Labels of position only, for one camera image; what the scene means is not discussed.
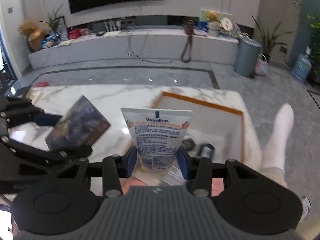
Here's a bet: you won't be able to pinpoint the brown camera with strap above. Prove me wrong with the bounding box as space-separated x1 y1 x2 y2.
181 20 195 63

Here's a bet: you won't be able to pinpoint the plaid glasses case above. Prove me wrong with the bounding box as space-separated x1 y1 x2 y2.
181 138 195 152

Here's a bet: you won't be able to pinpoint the white Vaseline tube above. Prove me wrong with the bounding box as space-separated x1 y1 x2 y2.
121 108 193 174

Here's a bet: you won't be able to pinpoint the potted green grass plant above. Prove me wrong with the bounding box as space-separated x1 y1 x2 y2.
40 4 63 33

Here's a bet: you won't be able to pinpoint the pink bottle with coral cap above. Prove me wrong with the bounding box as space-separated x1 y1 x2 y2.
120 177 225 197

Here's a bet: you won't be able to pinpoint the red snack boxes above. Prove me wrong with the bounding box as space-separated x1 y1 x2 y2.
68 28 91 40

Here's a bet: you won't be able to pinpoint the person's leg white sock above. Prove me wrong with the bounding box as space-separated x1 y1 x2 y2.
260 103 295 188

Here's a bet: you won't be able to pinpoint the teddy bear in pot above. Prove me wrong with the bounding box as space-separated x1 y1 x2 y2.
207 11 221 37

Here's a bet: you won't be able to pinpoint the blue-grey trash can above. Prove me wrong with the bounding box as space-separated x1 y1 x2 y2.
234 37 262 78

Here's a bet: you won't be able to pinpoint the orange shoe box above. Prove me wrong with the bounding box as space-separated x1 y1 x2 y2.
151 92 246 163

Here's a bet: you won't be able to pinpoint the dark blue spray can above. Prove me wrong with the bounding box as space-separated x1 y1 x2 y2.
197 144 215 159

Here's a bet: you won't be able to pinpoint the grey TV console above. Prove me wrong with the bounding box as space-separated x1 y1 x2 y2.
28 29 239 69

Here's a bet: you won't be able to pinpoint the black cable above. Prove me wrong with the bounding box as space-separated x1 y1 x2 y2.
126 29 173 65

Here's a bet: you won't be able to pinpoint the white wifi router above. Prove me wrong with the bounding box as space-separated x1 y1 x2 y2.
104 21 121 32

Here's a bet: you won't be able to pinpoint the small silver labelled box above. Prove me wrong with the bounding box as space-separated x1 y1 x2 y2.
162 166 186 186

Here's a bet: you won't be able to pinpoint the tall green floor plant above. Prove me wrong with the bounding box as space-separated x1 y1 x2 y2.
252 16 293 62

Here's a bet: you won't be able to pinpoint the gold vase with dried flowers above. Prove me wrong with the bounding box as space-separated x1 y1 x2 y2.
18 20 44 51

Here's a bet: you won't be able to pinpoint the dark illustrated card box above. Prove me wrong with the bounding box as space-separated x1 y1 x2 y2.
46 96 111 151

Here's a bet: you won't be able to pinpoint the pastel woven basket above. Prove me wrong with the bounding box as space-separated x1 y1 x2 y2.
255 54 268 76

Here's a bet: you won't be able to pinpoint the climbing ivy plant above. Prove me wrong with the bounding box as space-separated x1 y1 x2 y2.
281 0 319 82

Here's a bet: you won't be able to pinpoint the blue water jug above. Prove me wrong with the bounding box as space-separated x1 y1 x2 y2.
291 46 312 83

